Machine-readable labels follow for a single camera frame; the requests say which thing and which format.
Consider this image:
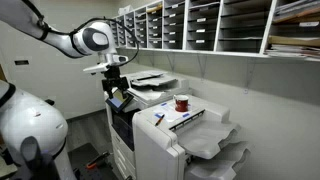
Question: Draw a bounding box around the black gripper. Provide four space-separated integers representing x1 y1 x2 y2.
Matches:
101 65 130 100

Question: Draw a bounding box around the red cup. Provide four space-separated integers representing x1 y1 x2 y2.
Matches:
172 94 191 113

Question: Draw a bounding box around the copier touchscreen panel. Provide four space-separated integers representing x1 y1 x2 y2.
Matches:
105 87 135 113

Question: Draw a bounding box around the white office copier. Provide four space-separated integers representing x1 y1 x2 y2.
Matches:
103 69 195 180

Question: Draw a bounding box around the white paper sheet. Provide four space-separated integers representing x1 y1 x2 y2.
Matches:
151 101 198 127

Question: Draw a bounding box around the white copier finisher unit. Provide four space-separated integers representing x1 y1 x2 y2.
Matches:
132 94 253 180

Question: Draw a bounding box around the white box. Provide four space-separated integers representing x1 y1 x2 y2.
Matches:
117 4 135 16

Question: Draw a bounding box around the white mail sorter shelf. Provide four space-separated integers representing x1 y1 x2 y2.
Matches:
109 0 320 63

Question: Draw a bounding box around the loose paper stack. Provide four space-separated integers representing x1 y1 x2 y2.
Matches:
264 43 320 60

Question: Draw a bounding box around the manila folder stack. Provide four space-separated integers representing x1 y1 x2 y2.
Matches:
267 34 320 48

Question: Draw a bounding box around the slanted paper pile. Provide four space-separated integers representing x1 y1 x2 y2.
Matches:
272 0 320 24

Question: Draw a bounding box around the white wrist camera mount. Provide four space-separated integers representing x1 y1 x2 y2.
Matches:
82 54 130 75

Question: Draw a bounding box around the metal shelf bracket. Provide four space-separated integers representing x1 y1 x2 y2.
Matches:
166 53 178 73
196 54 210 80

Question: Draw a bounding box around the orange handled tool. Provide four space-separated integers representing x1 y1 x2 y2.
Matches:
85 151 111 171

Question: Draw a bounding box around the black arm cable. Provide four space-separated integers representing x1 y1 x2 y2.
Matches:
21 0 140 67

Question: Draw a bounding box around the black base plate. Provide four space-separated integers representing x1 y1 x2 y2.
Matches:
67 142 118 180

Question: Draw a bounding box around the dark grey foreground mount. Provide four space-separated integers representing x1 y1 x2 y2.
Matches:
19 135 62 180

